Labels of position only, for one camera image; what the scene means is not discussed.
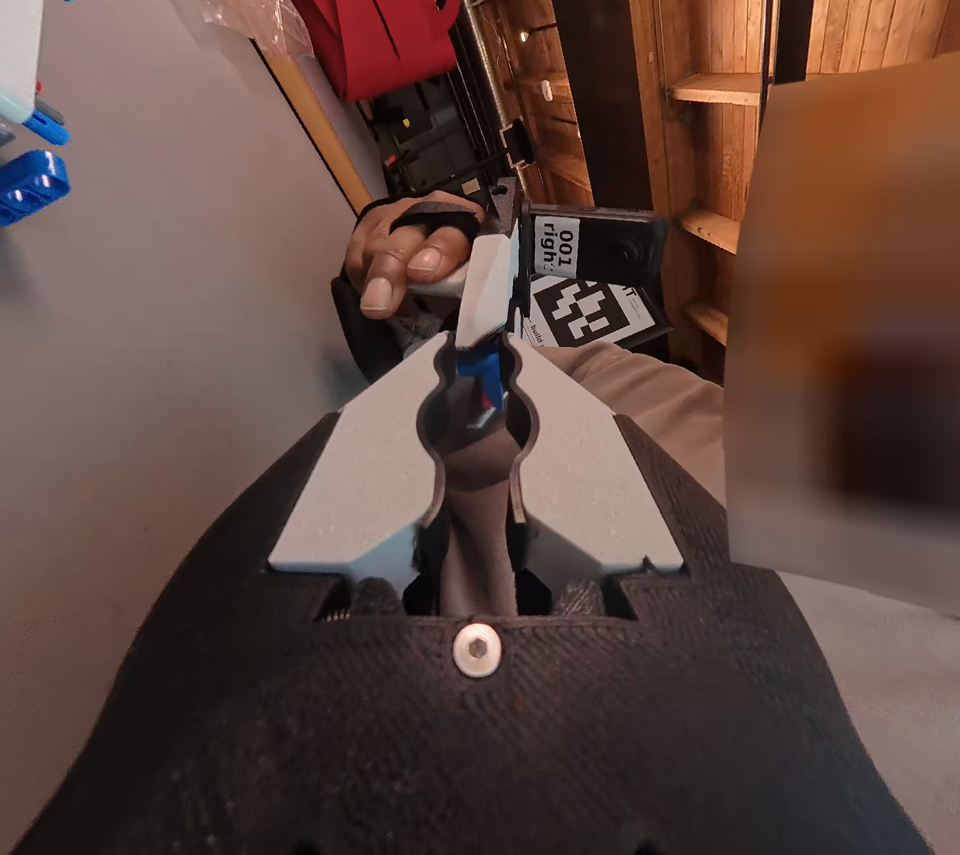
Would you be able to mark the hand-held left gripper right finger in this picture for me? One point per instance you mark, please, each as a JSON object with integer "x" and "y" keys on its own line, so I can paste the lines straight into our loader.
{"x": 592, "y": 487}

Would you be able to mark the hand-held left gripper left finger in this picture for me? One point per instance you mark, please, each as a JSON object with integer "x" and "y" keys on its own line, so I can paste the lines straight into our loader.
{"x": 360, "y": 487}

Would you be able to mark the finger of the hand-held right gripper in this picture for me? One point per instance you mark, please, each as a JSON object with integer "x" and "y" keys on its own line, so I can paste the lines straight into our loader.
{"x": 487, "y": 285}

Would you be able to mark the blue and red toy piece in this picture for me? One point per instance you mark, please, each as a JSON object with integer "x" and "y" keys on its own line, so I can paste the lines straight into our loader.
{"x": 474, "y": 375}

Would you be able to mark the person's right hand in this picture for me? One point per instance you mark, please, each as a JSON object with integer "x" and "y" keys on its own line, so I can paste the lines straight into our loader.
{"x": 382, "y": 262}

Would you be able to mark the person's beige sweater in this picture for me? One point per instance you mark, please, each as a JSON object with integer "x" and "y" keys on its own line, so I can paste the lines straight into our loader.
{"x": 660, "y": 412}

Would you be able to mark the white and blue toy model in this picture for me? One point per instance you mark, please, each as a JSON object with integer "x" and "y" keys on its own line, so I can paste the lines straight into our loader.
{"x": 22, "y": 7}

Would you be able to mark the wooden wall shelves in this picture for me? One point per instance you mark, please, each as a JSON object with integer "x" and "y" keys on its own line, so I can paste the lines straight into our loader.
{"x": 712, "y": 88}

